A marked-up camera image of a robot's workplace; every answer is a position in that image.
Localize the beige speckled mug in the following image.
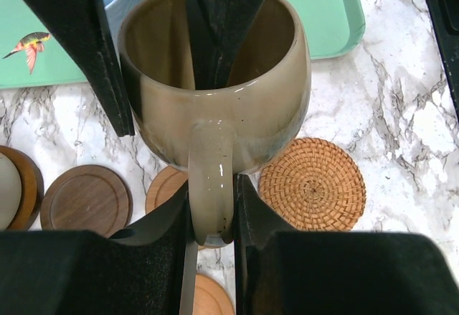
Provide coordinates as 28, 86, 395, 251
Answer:
118, 0, 311, 247

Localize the mint green tray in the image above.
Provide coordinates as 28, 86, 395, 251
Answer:
1, 0, 365, 89

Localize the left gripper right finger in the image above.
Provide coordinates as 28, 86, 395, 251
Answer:
233, 174, 458, 314

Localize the green mug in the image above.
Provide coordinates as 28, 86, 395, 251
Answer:
0, 154, 22, 230

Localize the light wooden coaster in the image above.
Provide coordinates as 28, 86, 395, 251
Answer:
145, 166, 188, 214
192, 274, 235, 315

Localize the light wooden front coaster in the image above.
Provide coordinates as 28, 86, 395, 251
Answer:
145, 166, 188, 214

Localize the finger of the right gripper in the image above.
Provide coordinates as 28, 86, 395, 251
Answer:
24, 0, 135, 137
185, 0, 264, 90

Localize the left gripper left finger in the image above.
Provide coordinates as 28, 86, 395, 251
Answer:
1, 186, 197, 314

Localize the dark walnut coaster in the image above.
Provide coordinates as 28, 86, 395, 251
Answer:
40, 164, 133, 238

